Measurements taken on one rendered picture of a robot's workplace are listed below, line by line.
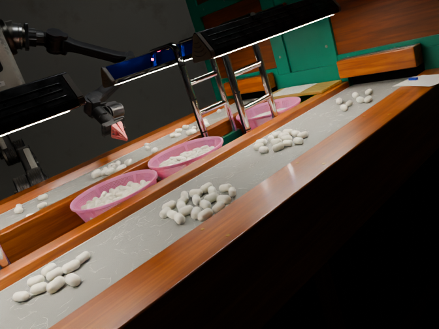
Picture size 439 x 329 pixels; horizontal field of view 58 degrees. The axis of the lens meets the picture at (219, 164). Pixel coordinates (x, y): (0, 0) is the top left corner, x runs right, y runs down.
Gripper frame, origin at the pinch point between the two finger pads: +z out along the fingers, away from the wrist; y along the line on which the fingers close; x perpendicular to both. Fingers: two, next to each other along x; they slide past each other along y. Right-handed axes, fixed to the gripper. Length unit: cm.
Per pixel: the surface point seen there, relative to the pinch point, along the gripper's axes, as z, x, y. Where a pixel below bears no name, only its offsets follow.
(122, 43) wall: -167, 77, 119
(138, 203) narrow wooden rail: 46, -29, -30
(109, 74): -8.4, -25.8, -1.7
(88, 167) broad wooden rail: -7.3, 15.4, -12.9
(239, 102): 35, -34, 19
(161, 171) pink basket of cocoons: 33.9, -17.9, -11.3
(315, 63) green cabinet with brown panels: 30, -28, 76
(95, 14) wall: -188, 57, 106
